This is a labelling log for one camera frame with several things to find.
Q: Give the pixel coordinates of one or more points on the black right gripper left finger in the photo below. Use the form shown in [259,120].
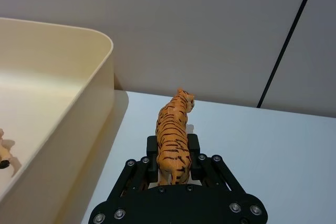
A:
[136,174]

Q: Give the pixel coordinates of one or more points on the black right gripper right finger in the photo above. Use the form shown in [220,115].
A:
[214,171]

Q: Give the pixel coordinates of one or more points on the orange striped toy tiger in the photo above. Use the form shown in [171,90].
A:
[173,140]

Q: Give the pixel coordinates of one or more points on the cream plastic bin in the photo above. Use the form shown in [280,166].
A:
[65,98]

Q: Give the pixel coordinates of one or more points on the tan toy animal figure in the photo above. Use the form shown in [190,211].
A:
[3,153]

